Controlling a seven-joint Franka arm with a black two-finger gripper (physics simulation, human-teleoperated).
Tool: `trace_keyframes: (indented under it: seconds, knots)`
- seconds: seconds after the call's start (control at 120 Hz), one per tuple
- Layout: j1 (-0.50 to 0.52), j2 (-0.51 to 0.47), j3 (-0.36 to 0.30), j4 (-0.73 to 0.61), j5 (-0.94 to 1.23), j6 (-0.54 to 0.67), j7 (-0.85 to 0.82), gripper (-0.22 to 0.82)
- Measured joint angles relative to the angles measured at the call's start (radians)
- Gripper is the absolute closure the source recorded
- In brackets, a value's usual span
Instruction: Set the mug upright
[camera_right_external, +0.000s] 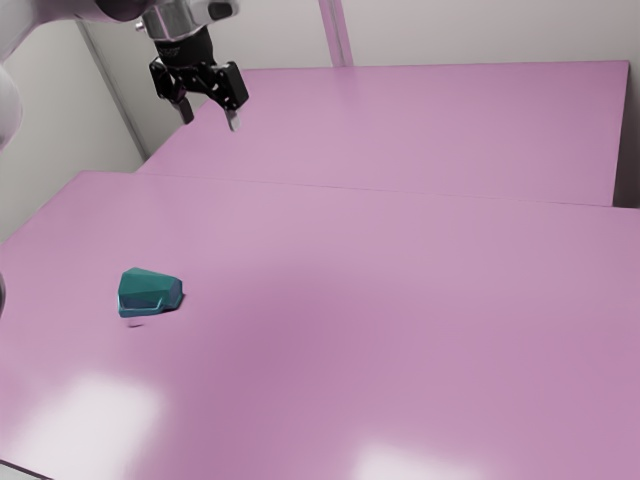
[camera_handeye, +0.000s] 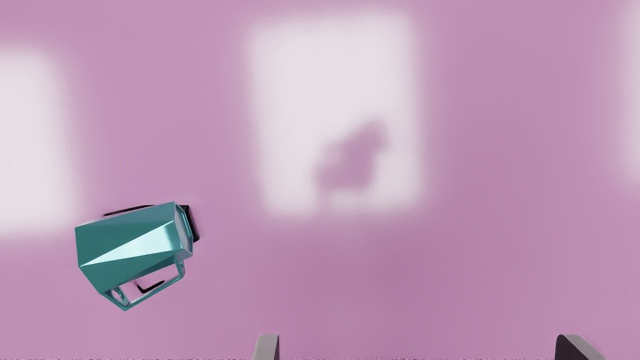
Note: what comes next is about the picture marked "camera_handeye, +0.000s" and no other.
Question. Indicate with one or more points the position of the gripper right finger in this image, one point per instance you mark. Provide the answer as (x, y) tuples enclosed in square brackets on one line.
[(577, 349)]

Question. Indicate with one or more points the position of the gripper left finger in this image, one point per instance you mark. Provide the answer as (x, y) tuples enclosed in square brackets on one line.
[(266, 348)]

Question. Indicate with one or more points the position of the teal faceted mug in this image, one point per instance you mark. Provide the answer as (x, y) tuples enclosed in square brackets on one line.
[(131, 246)]

